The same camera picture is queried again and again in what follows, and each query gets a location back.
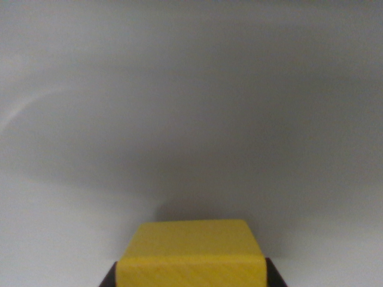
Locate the white plastic tray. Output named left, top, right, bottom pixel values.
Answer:
left=0, top=0, right=383, bottom=287

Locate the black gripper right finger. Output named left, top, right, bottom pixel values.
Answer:
left=263, top=257, right=289, bottom=287

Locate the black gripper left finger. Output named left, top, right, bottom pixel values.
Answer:
left=98, top=261, right=119, bottom=287

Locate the yellow wooden cube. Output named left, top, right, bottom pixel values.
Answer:
left=115, top=219, right=267, bottom=287

